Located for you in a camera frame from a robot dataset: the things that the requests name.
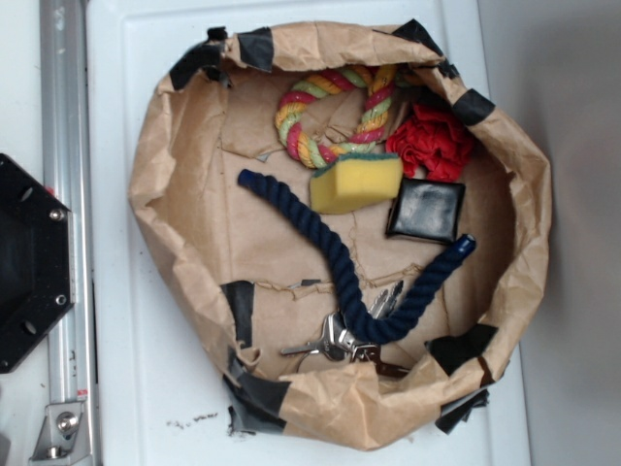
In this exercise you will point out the yellow sponge with green pad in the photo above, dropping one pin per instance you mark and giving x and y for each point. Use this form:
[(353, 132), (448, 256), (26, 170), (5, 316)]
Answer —
[(355, 181)]

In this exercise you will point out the brown paper taped basket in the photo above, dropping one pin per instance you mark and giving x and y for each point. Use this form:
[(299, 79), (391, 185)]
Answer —
[(249, 283)]

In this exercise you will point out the black square leather pouch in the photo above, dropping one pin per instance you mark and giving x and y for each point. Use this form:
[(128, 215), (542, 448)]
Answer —
[(426, 210)]

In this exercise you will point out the silver key bunch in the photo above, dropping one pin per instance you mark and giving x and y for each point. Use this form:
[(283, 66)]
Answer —
[(338, 344)]

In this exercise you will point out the aluminium profile rail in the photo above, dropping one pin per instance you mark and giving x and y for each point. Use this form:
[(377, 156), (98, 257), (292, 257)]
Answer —
[(71, 343)]

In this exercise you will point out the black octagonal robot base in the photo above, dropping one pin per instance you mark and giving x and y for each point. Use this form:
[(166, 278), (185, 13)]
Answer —
[(36, 288)]

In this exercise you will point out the white plastic tray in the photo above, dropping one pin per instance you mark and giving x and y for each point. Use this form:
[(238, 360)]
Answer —
[(161, 401)]

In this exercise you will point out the metal corner bracket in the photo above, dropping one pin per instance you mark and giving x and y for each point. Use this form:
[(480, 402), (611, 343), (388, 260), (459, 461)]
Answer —
[(63, 439)]

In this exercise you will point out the crumpled red cloth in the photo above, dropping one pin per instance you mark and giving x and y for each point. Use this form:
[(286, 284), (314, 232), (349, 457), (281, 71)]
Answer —
[(435, 140)]

